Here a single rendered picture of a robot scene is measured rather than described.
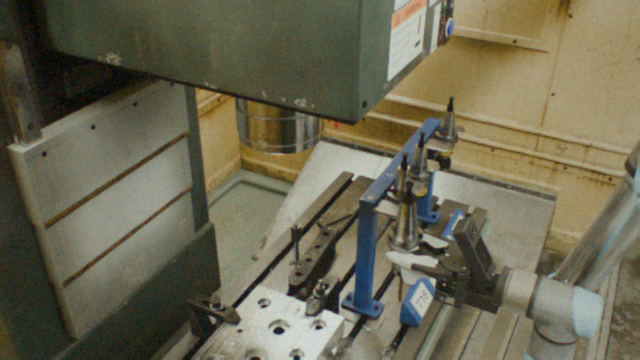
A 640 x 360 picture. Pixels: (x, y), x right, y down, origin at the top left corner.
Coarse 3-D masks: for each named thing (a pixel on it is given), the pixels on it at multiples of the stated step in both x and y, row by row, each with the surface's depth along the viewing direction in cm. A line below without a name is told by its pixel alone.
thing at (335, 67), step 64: (64, 0) 105; (128, 0) 98; (192, 0) 92; (256, 0) 86; (320, 0) 82; (384, 0) 85; (128, 64) 105; (192, 64) 98; (256, 64) 92; (320, 64) 86; (384, 64) 92
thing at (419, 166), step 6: (414, 150) 142; (420, 150) 141; (426, 150) 142; (414, 156) 142; (420, 156) 142; (426, 156) 142; (414, 162) 143; (420, 162) 142; (426, 162) 143; (414, 168) 143; (420, 168) 143; (426, 168) 144; (420, 174) 143
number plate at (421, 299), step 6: (420, 288) 150; (414, 294) 148; (420, 294) 150; (426, 294) 151; (414, 300) 147; (420, 300) 149; (426, 300) 150; (414, 306) 146; (420, 306) 148; (426, 306) 150; (420, 312) 147
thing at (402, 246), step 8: (392, 224) 111; (392, 232) 109; (392, 240) 108; (400, 240) 107; (408, 240) 107; (416, 240) 107; (392, 248) 109; (400, 248) 108; (408, 248) 108; (416, 248) 108
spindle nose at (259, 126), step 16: (240, 112) 105; (256, 112) 102; (272, 112) 101; (288, 112) 101; (240, 128) 107; (256, 128) 104; (272, 128) 103; (288, 128) 103; (304, 128) 104; (320, 128) 108; (256, 144) 106; (272, 144) 104; (288, 144) 105; (304, 144) 106
